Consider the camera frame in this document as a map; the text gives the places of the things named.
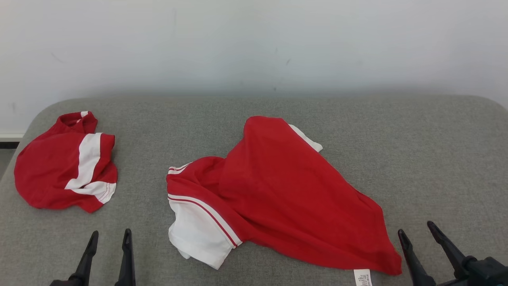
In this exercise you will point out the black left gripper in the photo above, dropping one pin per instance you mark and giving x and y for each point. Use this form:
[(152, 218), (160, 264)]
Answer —
[(65, 283)]

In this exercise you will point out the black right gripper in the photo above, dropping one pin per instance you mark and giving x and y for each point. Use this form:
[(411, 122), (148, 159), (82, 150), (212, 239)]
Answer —
[(484, 274)]

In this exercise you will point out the red jersey with white sleeves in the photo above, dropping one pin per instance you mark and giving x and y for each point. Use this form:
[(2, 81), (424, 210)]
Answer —
[(285, 190)]

